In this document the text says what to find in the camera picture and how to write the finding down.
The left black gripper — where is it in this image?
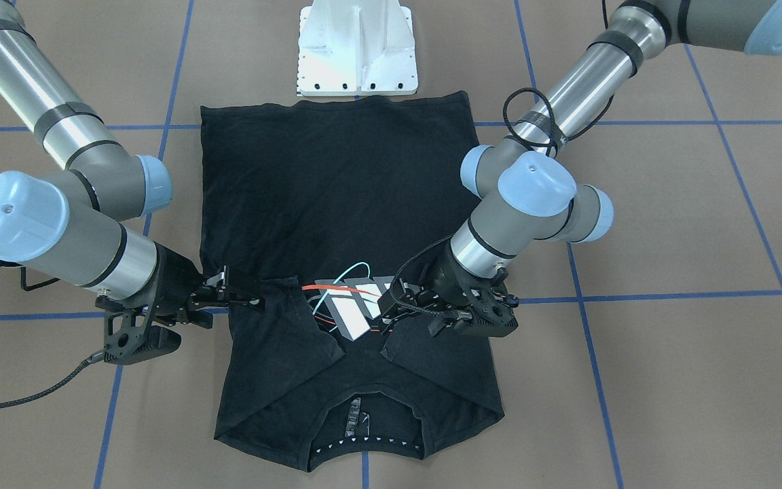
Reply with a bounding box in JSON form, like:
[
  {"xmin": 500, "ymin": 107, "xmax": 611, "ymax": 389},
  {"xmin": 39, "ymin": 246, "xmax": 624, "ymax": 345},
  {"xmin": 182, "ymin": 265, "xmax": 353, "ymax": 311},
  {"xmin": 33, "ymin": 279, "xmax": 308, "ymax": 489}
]
[{"xmin": 376, "ymin": 244, "xmax": 508, "ymax": 334}]

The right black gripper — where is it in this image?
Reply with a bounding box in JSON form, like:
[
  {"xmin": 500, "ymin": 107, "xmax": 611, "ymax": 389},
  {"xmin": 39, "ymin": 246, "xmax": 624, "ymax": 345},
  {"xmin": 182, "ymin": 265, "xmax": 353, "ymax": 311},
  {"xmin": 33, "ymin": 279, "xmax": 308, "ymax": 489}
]
[{"xmin": 137, "ymin": 244, "xmax": 265, "ymax": 330}]

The black printed t-shirt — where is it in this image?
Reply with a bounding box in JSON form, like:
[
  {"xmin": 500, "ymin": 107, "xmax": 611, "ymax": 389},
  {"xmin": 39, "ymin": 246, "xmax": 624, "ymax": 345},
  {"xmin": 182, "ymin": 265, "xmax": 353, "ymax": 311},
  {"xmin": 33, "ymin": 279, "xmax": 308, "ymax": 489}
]
[{"xmin": 200, "ymin": 92, "xmax": 504, "ymax": 471}]

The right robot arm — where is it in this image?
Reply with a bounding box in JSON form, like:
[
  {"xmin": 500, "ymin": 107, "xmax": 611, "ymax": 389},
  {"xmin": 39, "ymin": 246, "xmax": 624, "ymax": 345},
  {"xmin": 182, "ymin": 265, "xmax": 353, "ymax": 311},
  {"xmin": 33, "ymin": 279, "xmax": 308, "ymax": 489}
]
[{"xmin": 0, "ymin": 1, "xmax": 263, "ymax": 328}]

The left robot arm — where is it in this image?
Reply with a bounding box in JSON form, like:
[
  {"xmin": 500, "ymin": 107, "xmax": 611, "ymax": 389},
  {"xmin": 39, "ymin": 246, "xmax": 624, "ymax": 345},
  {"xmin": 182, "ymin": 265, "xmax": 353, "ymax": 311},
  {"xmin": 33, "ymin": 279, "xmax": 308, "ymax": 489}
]
[{"xmin": 375, "ymin": 1, "xmax": 782, "ymax": 337}]

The brown table mat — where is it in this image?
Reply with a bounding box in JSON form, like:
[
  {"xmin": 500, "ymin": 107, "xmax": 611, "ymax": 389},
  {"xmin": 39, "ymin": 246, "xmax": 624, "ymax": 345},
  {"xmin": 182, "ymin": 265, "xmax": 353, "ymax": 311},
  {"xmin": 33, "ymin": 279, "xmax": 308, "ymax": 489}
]
[{"xmin": 0, "ymin": 1, "xmax": 782, "ymax": 488}]

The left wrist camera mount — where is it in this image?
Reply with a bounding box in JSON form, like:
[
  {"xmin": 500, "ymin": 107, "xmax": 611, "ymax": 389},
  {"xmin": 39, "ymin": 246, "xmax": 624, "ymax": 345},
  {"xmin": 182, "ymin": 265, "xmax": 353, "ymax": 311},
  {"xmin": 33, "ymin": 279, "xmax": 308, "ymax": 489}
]
[{"xmin": 426, "ymin": 264, "xmax": 519, "ymax": 338}]

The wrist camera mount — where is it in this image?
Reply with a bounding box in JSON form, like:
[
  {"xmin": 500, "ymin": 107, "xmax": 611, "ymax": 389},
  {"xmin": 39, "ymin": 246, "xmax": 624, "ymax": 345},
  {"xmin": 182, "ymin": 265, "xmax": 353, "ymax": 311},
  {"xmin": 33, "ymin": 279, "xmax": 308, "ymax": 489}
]
[
  {"xmin": 426, "ymin": 264, "xmax": 519, "ymax": 338},
  {"xmin": 95, "ymin": 296, "xmax": 182, "ymax": 365}
]

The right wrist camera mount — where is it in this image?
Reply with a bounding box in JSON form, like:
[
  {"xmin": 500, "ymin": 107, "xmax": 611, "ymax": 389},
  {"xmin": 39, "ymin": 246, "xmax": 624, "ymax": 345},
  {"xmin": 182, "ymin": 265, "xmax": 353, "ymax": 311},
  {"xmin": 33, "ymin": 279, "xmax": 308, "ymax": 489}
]
[{"xmin": 95, "ymin": 296, "xmax": 182, "ymax": 365}]

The black braided cable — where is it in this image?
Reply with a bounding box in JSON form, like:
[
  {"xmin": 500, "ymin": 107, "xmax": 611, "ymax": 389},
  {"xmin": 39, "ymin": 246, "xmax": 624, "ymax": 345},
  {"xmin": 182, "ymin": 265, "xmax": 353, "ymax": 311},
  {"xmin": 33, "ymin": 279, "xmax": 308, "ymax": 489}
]
[{"xmin": 0, "ymin": 261, "xmax": 108, "ymax": 414}]

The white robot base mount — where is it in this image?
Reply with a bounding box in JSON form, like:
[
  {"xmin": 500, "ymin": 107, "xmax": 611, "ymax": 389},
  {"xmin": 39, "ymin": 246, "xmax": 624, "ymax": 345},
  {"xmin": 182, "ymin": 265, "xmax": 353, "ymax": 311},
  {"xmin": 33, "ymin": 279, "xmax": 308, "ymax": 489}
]
[{"xmin": 296, "ymin": 1, "xmax": 419, "ymax": 97}]

